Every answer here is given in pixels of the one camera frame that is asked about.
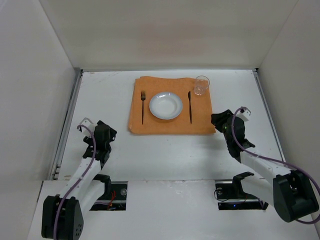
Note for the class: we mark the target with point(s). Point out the clear plastic plate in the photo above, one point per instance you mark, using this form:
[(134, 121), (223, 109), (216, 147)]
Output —
[(166, 105)]

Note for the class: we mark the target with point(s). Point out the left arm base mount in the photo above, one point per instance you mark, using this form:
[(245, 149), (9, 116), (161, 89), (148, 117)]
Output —
[(114, 200)]

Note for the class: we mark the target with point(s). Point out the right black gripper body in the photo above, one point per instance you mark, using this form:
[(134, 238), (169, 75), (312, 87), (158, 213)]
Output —
[(219, 119)]

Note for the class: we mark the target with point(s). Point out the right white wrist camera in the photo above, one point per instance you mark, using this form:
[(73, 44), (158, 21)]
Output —
[(244, 114)]

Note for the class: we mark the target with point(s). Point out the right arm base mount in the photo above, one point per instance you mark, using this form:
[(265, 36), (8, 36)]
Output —
[(230, 198)]

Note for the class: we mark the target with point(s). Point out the left aluminium table rail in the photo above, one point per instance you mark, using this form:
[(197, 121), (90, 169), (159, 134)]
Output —
[(58, 156)]

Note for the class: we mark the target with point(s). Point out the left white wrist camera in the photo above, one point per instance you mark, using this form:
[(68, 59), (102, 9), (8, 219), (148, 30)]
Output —
[(86, 127)]

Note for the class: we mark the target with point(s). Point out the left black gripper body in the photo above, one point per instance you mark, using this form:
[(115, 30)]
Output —
[(105, 147)]

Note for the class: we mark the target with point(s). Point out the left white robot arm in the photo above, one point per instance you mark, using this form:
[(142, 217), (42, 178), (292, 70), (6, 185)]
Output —
[(63, 214)]

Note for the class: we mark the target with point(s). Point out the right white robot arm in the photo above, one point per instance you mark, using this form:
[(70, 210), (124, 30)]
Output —
[(286, 187)]

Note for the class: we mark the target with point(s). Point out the orange cloth napkin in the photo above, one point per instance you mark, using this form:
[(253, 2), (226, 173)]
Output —
[(201, 108)]

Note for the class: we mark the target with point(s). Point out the black plastic knife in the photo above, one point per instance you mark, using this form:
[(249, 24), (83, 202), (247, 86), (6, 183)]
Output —
[(190, 107)]

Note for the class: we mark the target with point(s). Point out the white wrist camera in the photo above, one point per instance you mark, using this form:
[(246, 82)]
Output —
[(86, 127), (244, 114)]

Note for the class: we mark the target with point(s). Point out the black plastic fork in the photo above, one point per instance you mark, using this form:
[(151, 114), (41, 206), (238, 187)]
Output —
[(143, 98)]

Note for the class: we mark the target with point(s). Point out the clear plastic cup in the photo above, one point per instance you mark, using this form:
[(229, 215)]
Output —
[(201, 84)]

